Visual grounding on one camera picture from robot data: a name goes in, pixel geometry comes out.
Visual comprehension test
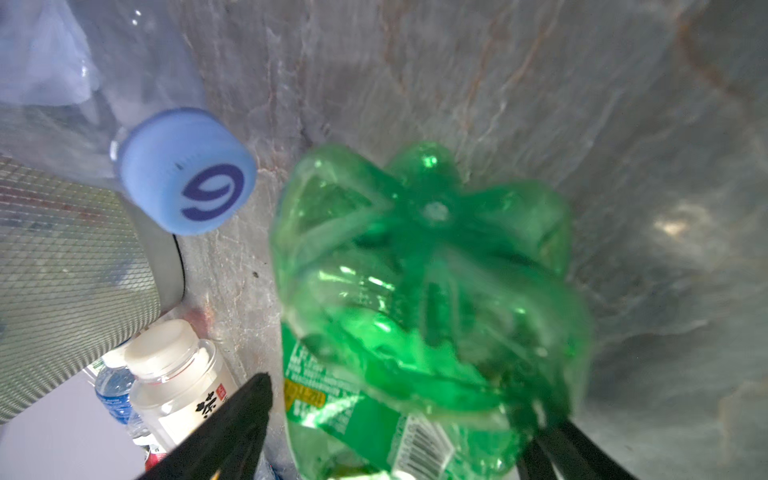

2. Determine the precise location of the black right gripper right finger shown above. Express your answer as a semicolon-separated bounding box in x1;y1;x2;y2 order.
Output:
518;421;636;480

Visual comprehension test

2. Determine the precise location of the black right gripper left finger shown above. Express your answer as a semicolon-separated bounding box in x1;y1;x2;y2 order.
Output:
142;373;273;480

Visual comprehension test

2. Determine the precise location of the white yellow label bottle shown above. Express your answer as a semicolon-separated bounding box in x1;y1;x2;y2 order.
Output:
125;319;239;452

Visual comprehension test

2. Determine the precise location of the large clear bottle blue label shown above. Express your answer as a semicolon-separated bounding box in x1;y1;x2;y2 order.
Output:
84;341;156;449

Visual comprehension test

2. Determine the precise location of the green crushed plastic bottle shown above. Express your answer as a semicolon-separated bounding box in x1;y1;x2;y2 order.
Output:
270;143;592;479

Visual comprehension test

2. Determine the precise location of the green lined mesh waste bin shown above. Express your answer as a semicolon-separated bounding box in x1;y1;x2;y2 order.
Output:
1;158;185;422

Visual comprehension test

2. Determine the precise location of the clear bottle blue pink label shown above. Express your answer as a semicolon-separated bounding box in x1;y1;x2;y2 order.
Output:
1;1;257;236

